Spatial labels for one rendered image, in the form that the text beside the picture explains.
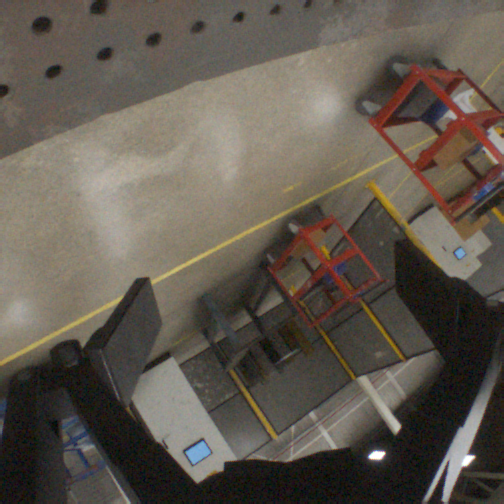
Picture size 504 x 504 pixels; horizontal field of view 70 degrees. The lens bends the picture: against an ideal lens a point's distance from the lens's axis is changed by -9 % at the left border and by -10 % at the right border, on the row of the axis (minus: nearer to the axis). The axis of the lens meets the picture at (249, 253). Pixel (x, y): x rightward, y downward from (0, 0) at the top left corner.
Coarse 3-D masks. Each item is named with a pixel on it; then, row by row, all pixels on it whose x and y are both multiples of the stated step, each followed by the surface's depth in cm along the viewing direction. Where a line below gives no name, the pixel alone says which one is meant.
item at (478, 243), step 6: (468, 216) 1246; (474, 234) 1220; (480, 234) 1224; (468, 240) 1240; (474, 240) 1217; (480, 240) 1214; (486, 240) 1218; (468, 246) 1252; (474, 246) 1228; (480, 246) 1206; (486, 246) 1208; (474, 252) 1240; (480, 252) 1217
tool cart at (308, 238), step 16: (320, 208) 367; (288, 224) 362; (320, 224) 360; (288, 240) 424; (304, 240) 359; (320, 240) 370; (352, 240) 362; (272, 256) 401; (288, 256) 390; (304, 256) 423; (320, 256) 339; (352, 256) 368; (272, 272) 402; (320, 272) 347; (336, 272) 351; (304, 288) 373; (320, 288) 397; (336, 288) 376; (336, 304) 346; (352, 304) 351; (320, 320) 370
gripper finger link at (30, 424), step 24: (24, 384) 13; (24, 408) 12; (24, 432) 11; (48, 432) 12; (0, 456) 10; (24, 456) 10; (48, 456) 11; (0, 480) 9; (24, 480) 9; (48, 480) 10
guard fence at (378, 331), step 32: (352, 224) 482; (384, 224) 436; (384, 256) 462; (352, 288) 549; (384, 288) 489; (352, 320) 592; (384, 320) 520; (352, 352) 638; (384, 352) 555; (416, 352) 490
